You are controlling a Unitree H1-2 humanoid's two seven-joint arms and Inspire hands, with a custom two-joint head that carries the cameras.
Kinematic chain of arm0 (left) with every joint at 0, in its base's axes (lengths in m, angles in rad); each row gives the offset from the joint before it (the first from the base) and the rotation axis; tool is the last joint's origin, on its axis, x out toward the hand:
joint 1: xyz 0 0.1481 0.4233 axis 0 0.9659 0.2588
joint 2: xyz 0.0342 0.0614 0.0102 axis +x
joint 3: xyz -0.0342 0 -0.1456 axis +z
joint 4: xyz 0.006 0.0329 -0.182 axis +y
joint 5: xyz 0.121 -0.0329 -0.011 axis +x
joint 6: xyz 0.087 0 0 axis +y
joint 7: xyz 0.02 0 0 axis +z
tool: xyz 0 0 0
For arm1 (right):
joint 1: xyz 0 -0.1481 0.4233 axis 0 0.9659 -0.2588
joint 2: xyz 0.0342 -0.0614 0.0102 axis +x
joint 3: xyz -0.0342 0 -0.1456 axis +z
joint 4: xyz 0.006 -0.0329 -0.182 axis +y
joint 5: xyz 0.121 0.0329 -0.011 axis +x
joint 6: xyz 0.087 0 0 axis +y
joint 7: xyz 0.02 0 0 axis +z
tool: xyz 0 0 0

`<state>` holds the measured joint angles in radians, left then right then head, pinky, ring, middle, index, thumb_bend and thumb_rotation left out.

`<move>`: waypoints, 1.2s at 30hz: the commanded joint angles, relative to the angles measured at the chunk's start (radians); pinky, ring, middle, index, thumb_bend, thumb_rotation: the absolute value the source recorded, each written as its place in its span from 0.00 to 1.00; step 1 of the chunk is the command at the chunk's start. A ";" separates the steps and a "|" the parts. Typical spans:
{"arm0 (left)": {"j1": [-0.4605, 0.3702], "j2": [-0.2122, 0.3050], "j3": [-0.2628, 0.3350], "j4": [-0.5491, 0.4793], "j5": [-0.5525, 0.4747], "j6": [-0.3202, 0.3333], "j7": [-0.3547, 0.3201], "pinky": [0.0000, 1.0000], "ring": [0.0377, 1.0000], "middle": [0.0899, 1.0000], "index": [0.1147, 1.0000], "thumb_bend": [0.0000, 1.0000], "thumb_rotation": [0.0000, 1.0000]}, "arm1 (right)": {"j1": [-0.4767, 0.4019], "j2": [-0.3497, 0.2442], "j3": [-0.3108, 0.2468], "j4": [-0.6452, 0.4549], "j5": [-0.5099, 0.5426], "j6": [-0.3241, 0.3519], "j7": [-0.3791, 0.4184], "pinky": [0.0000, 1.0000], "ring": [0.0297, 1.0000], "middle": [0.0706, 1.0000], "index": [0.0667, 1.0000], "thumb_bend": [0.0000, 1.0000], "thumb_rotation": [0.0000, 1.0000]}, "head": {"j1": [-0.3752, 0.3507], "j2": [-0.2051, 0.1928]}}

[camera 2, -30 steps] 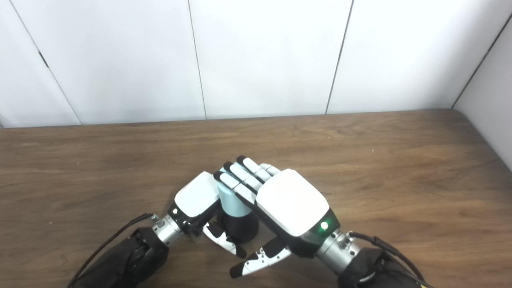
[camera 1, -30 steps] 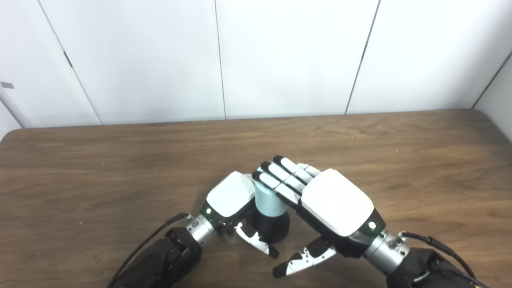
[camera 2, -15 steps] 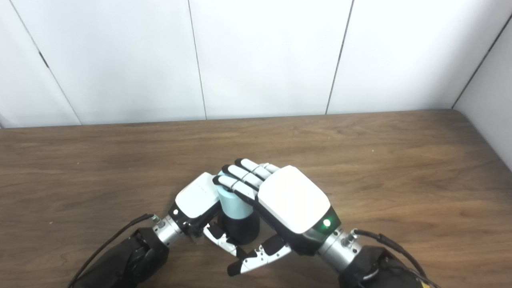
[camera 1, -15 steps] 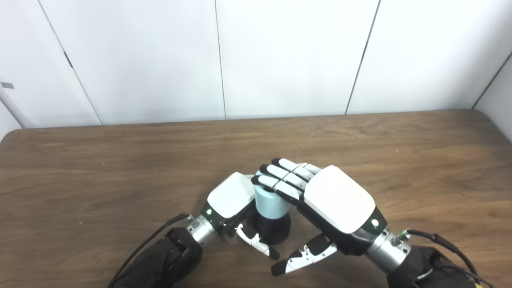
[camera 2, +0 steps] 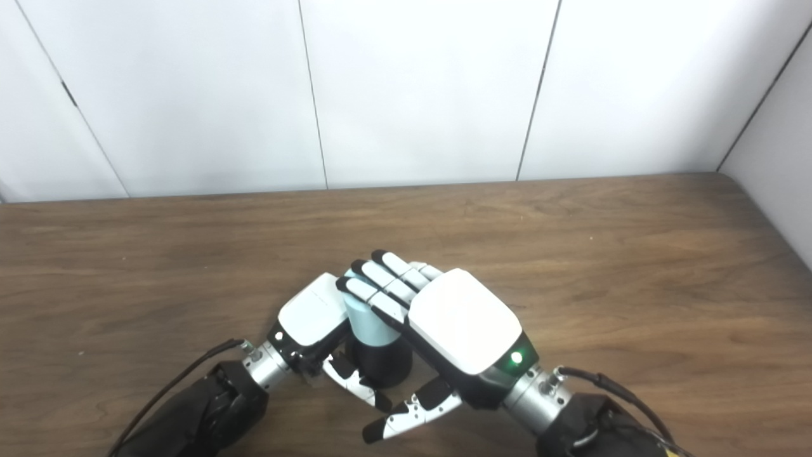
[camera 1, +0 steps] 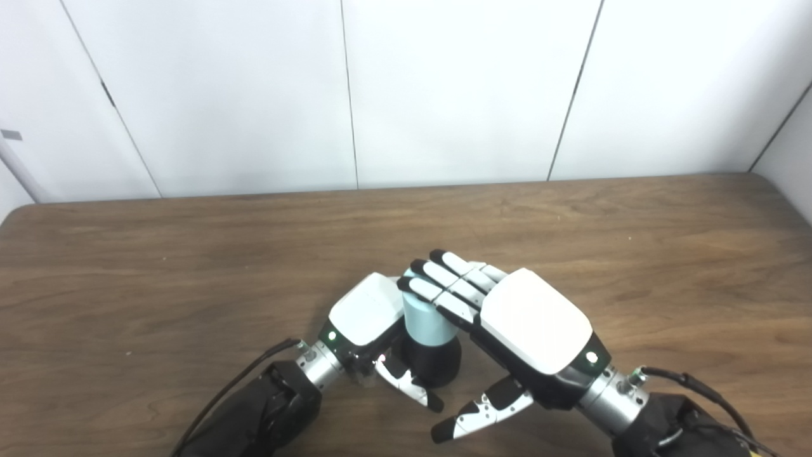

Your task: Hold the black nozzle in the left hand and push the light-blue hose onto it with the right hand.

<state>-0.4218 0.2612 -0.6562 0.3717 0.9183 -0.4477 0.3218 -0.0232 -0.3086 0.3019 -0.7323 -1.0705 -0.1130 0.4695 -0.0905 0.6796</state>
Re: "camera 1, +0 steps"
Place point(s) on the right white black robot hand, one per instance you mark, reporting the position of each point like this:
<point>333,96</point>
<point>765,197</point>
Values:
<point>533,324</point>

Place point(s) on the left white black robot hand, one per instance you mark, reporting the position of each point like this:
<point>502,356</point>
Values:
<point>365,311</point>

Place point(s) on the black funnel-shaped nozzle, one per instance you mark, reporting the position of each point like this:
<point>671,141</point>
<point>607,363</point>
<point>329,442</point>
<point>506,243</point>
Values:
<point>434,365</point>

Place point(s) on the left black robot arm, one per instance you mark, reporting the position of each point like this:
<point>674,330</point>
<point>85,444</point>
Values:
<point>260,412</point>

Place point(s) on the black wall panel hinge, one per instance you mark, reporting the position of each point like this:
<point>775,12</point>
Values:
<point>108,93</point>

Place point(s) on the small grey wall label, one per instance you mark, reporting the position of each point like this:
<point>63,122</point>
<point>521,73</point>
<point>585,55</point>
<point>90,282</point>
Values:
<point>11,134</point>

